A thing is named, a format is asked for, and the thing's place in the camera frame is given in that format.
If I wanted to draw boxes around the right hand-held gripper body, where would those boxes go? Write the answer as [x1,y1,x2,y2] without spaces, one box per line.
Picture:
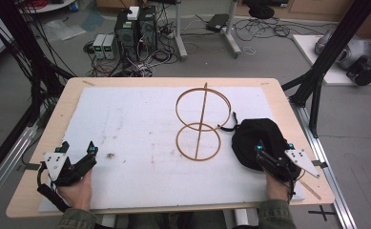
[255,148,321,183]

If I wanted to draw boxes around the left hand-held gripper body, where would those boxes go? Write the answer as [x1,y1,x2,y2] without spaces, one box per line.
[42,152,97,188]

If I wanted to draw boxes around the black cloth hat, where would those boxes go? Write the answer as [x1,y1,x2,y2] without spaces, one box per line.
[216,111,292,172]

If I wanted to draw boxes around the person's left hand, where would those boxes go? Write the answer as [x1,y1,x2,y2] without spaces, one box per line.
[56,168,93,212]

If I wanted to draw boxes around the person's right hand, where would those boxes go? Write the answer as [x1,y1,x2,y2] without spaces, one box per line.
[264,172,292,202]

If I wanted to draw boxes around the black tape piece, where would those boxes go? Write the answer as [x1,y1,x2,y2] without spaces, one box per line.
[311,159,329,169]
[16,162,41,173]

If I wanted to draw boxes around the thin wooden strip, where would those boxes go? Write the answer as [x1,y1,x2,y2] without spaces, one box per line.
[299,179,322,201]

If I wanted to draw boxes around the white foam mat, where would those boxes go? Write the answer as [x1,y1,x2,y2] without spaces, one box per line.
[37,85,305,213]

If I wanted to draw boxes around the white floor board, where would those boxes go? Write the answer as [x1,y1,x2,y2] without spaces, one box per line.
[292,33,371,87]

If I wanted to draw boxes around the black device on board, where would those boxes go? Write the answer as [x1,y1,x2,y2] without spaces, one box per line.
[345,55,371,87]

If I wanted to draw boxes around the grey power supply unit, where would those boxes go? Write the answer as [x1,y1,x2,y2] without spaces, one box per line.
[102,33,116,60]
[92,33,107,60]

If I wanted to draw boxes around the grey helmet-like device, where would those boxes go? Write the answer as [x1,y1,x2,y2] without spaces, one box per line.
[314,29,371,72]

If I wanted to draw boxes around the clear plastic sheet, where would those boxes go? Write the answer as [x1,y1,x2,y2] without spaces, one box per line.
[42,18,88,42]

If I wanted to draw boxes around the white desk leg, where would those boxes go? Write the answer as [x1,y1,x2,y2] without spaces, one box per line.
[224,0,242,59]
[173,0,189,62]

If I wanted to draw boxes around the large black computer tower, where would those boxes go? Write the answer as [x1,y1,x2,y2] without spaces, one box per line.
[113,9,140,62]

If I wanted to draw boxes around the flat black box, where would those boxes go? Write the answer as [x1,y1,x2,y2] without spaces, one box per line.
[205,13,230,33]

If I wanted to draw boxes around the slim black computer tower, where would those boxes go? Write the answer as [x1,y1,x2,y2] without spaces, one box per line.
[137,5,158,54]

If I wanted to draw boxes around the black stool base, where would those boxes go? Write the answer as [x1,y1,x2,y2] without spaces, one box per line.
[247,4,276,20]

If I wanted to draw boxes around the white round table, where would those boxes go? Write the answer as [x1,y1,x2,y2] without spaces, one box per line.
[18,0,76,14]

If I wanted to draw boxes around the white box on tower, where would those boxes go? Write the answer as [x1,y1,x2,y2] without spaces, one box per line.
[127,6,140,21]

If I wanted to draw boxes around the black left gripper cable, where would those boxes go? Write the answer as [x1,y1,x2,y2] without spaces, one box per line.
[35,161,72,213]

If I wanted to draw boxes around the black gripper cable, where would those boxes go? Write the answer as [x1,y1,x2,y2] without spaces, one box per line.
[35,161,72,213]
[286,170,306,205]

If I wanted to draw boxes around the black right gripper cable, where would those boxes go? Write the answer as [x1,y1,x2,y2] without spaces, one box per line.
[286,170,306,205]

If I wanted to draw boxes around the aluminium rail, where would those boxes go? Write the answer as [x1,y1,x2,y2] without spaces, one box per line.
[288,100,359,229]
[0,123,39,213]

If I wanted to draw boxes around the wooden ring hat stand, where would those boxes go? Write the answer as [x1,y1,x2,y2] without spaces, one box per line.
[175,81,233,162]

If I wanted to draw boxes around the black metal frame post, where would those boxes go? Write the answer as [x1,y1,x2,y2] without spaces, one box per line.
[280,0,371,138]

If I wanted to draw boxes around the tangle of floor cables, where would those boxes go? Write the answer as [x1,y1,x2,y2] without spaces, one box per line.
[83,28,181,78]

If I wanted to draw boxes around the black metal frame with cables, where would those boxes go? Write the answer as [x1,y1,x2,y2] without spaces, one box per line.
[0,0,76,187]

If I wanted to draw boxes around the black floor cables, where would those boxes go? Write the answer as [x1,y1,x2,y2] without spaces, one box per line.
[232,16,332,43]

